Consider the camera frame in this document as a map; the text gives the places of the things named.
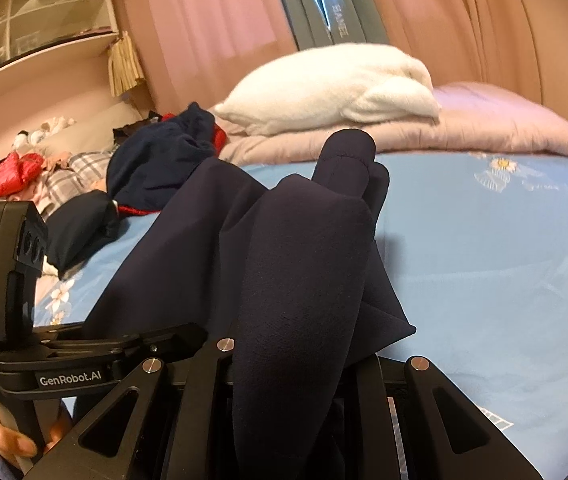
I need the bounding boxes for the pink quilt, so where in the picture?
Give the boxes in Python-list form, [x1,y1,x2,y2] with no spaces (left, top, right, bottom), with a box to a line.
[216,82,568,168]

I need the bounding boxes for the person's left hand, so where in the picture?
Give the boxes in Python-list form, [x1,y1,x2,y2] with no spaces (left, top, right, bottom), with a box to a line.
[0,401,73,460]

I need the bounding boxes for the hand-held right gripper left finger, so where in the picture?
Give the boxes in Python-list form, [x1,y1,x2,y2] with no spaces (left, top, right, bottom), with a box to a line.
[24,339,237,480]

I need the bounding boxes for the plaid cloth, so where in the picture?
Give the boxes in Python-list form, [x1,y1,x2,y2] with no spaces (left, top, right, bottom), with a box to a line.
[34,152,117,221]

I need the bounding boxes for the navy garment with red lining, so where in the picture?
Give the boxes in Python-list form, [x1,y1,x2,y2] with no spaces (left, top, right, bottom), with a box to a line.
[106,102,229,218]

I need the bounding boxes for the white fluffy blanket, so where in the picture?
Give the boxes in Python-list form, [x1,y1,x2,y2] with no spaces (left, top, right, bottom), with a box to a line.
[212,42,442,137]

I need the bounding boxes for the pink sheer curtain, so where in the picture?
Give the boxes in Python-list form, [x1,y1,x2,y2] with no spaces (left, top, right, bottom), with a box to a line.
[114,0,297,116]

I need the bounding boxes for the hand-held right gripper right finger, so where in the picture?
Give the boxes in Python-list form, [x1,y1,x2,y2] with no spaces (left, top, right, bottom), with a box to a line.
[356,355,543,480]

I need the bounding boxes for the white shelf cabinet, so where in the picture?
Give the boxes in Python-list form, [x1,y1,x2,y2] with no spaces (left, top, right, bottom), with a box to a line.
[0,0,120,106]

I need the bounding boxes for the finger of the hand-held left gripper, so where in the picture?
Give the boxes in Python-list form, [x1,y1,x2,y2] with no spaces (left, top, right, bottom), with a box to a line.
[38,322,209,377]

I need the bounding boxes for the peach curtain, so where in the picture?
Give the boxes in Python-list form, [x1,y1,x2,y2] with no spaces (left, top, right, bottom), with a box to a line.
[354,0,568,111]

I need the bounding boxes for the small black garment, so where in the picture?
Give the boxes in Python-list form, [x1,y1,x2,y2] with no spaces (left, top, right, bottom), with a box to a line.
[112,112,162,143]

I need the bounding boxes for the navy jacket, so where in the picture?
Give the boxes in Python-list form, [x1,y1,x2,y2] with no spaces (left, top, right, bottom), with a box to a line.
[71,129,417,480]

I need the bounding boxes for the black cloth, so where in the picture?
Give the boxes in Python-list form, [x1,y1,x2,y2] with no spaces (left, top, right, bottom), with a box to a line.
[46,194,122,278]

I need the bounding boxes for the grey window frame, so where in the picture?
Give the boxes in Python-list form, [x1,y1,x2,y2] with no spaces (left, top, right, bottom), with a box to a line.
[269,0,389,53]

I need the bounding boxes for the white plush toys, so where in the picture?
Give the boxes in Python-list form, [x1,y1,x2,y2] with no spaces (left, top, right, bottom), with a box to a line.
[14,116,77,153]

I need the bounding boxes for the light blue floral bed sheet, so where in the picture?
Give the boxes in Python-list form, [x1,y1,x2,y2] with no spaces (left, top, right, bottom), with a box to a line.
[31,152,568,476]

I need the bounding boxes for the beige tassel hanging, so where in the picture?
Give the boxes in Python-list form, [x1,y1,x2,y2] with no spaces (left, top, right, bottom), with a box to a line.
[108,30,145,98]

